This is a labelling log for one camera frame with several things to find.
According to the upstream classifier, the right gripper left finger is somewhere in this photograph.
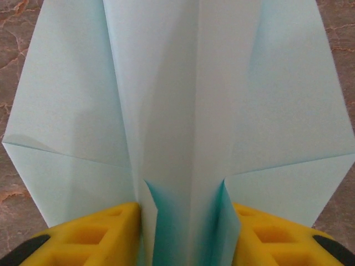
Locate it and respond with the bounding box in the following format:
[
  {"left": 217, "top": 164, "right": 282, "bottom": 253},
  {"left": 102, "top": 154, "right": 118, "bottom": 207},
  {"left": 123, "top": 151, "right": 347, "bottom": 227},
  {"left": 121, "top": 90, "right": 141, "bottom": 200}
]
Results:
[{"left": 0, "top": 202, "right": 144, "bottom": 266}]

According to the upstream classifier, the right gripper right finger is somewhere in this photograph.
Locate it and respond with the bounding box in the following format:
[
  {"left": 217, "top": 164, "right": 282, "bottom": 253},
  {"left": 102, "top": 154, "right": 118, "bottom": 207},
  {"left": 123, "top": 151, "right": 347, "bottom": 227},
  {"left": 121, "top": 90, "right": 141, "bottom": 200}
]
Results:
[{"left": 231, "top": 202, "right": 355, "bottom": 266}]

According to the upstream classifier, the light blue paper sheet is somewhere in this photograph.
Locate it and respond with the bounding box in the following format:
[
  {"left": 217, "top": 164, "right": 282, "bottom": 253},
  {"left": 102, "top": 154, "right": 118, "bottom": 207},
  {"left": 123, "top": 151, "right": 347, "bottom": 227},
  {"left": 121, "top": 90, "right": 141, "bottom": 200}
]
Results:
[{"left": 1, "top": 0, "right": 355, "bottom": 266}]

